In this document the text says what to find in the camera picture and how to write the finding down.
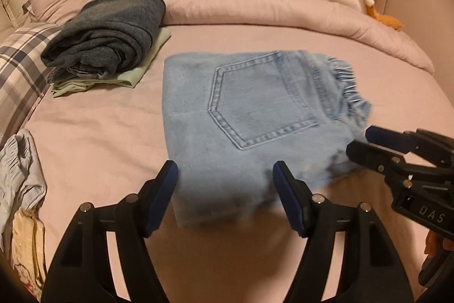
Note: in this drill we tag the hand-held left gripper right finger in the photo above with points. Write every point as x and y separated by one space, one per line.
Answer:
289 198

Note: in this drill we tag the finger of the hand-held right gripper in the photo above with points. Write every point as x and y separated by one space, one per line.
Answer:
377 136
372 155

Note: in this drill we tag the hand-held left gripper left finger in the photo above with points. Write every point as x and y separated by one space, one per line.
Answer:
161 196

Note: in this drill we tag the light blue denim pants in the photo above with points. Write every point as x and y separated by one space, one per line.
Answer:
255 104

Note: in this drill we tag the person's right hand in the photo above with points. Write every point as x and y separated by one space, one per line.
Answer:
432 241

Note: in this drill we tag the folded light green garment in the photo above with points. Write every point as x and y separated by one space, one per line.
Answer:
142 70

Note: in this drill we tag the crumpled light blue garment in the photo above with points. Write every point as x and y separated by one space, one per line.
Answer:
19 175

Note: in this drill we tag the yellow printed cloth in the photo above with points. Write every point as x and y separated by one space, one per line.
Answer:
28 253

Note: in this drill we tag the folded dark denim jeans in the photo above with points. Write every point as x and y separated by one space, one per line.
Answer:
106 29

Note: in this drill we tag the pink duvet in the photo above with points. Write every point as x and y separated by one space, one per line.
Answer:
248 4

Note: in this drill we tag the plaid pillow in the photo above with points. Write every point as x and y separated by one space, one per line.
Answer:
21 68

